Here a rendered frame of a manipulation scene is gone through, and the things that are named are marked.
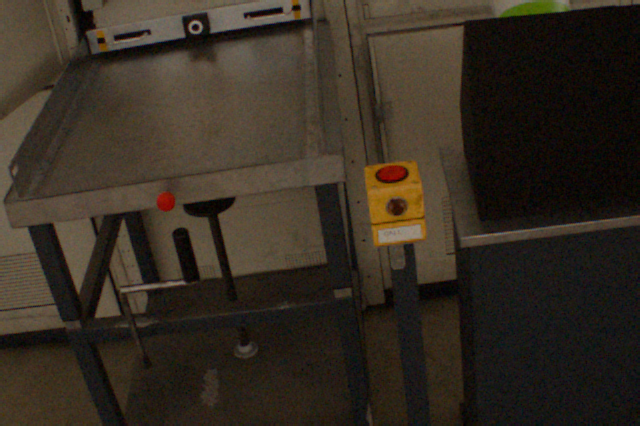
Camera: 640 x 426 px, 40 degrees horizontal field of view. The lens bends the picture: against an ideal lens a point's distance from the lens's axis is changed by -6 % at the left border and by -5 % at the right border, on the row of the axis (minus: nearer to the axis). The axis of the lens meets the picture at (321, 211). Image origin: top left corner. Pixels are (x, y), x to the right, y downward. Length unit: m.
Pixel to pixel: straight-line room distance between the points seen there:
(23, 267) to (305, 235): 0.80
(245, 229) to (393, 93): 0.54
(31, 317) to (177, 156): 1.16
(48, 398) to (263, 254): 0.72
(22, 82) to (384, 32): 0.86
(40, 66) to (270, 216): 0.72
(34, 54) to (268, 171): 0.83
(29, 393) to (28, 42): 0.99
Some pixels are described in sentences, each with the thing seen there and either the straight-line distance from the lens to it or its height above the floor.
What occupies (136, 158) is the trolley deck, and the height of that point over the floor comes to 0.85.
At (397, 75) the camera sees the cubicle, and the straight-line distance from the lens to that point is 2.21.
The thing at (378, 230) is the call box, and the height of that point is 0.83.
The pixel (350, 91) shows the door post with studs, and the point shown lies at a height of 0.65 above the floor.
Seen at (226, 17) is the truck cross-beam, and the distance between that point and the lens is 2.15.
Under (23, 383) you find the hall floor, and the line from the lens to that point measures 2.65.
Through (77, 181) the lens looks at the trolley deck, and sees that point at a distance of 1.66.
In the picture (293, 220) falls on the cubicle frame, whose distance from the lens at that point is 2.40.
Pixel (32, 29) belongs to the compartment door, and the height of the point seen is 0.97.
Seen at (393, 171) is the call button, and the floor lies 0.91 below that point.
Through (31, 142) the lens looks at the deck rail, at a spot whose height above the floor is 0.89.
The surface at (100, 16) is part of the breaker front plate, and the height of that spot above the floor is 0.95.
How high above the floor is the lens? 1.56
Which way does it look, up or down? 31 degrees down
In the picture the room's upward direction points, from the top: 10 degrees counter-clockwise
